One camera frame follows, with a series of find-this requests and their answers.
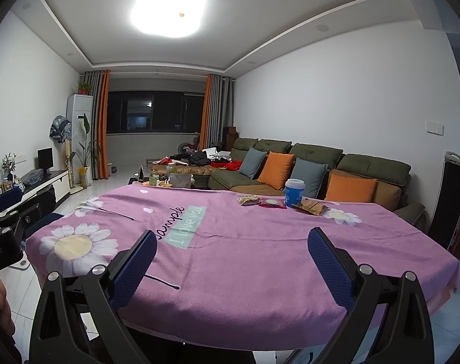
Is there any teal trash bin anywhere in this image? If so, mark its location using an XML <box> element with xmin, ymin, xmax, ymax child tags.
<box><xmin>23</xmin><ymin>213</ymin><xmax>63</xmax><ymax>240</ymax></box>

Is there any person's left hand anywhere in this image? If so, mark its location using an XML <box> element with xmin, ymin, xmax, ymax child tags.
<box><xmin>0</xmin><ymin>274</ymin><xmax>17</xmax><ymax>364</ymax></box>

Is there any small vase plant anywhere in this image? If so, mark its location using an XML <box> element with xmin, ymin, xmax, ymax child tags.
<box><xmin>1</xmin><ymin>153</ymin><xmax>16</xmax><ymax>182</ymax></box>

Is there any white TV cabinet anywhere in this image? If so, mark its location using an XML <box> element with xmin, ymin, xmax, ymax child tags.
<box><xmin>0</xmin><ymin>170</ymin><xmax>70</xmax><ymax>217</ymax></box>

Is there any small black monitor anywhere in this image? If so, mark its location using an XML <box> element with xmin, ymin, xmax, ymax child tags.
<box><xmin>37</xmin><ymin>148</ymin><xmax>54</xmax><ymax>177</ymax></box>

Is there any tall potted plant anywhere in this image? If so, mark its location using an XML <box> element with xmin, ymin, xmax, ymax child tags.
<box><xmin>73</xmin><ymin>113</ymin><xmax>100</xmax><ymax>189</ymax></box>

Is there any covered standing fan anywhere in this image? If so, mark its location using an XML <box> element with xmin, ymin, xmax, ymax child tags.
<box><xmin>49</xmin><ymin>115</ymin><xmax>75</xmax><ymax>189</ymax></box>

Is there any white standing air conditioner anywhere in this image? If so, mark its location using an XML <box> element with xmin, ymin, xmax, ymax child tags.
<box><xmin>66</xmin><ymin>95</ymin><xmax>93</xmax><ymax>188</ymax></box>

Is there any plant on air conditioner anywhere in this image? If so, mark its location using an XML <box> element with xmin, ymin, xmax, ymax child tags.
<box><xmin>78</xmin><ymin>81</ymin><xmax>92</xmax><ymax>95</ymax></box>

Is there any dark window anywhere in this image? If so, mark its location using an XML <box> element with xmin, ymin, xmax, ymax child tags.
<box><xmin>106</xmin><ymin>90</ymin><xmax>204</xmax><ymax>134</ymax></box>

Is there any brown snack wrapper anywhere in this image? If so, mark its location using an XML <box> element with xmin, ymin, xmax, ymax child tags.
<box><xmin>292</xmin><ymin>198</ymin><xmax>328</xmax><ymax>216</ymax></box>

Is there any left orange grey curtain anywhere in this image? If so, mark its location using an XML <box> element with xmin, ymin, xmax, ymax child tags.
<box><xmin>80</xmin><ymin>70</ymin><xmax>111</xmax><ymax>180</ymax></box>

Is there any orange grey curtain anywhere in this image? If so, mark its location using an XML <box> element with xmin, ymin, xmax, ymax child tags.
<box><xmin>199</xmin><ymin>74</ymin><xmax>235</xmax><ymax>150</ymax></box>
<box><xmin>80</xmin><ymin>70</ymin><xmax>111</xmax><ymax>180</ymax></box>

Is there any pink floral tablecloth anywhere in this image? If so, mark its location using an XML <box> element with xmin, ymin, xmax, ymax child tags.
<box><xmin>27</xmin><ymin>185</ymin><xmax>460</xmax><ymax>351</ymax></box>

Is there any orange cushion near end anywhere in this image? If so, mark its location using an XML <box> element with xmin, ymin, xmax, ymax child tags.
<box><xmin>325</xmin><ymin>173</ymin><xmax>377</xmax><ymax>203</ymax></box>

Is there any green sectional sofa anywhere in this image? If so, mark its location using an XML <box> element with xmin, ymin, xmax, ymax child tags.
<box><xmin>208</xmin><ymin>138</ymin><xmax>426</xmax><ymax>231</ymax></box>

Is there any black coffee table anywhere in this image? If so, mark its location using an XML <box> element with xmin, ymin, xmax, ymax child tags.
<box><xmin>128</xmin><ymin>164</ymin><xmax>213</xmax><ymax>190</ymax></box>

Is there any blue lidded cup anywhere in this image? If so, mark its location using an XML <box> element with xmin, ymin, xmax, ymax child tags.
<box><xmin>284</xmin><ymin>178</ymin><xmax>306</xmax><ymax>207</ymax></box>

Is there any grey-blue cushion middle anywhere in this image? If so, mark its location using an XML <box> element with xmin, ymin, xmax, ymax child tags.
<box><xmin>291</xmin><ymin>158</ymin><xmax>328</xmax><ymax>198</ymax></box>

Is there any red snack packet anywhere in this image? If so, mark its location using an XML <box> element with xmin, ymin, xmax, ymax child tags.
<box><xmin>259</xmin><ymin>198</ymin><xmax>286</xmax><ymax>209</ymax></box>

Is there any small snack packet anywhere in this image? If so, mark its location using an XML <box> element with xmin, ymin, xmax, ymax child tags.
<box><xmin>237</xmin><ymin>195</ymin><xmax>261</xmax><ymax>206</ymax></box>

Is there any clothes pile on sofa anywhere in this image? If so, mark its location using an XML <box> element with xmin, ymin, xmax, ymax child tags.
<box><xmin>150</xmin><ymin>143</ymin><xmax>243</xmax><ymax>171</ymax></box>

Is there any orange cushion near window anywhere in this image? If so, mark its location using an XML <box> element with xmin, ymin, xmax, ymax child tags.
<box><xmin>258</xmin><ymin>152</ymin><xmax>294</xmax><ymax>190</ymax></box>

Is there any right orange grey curtain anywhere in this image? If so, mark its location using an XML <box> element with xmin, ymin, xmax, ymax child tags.
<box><xmin>199</xmin><ymin>74</ymin><xmax>235</xmax><ymax>150</ymax></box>

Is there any grey-blue cushion near window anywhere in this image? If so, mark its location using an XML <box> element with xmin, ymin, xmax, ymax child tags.
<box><xmin>238</xmin><ymin>147</ymin><xmax>267</xmax><ymax>179</ymax></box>

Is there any ceiling lamp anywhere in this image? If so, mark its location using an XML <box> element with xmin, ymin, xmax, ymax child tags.
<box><xmin>129</xmin><ymin>0</ymin><xmax>208</xmax><ymax>39</ymax></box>

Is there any black chair by wall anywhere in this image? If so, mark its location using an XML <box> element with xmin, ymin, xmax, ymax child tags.
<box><xmin>427</xmin><ymin>151</ymin><xmax>460</xmax><ymax>250</ymax></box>

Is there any white wall switch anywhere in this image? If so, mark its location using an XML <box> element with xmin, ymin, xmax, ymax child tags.
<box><xmin>425</xmin><ymin>120</ymin><xmax>445</xmax><ymax>137</ymax></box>

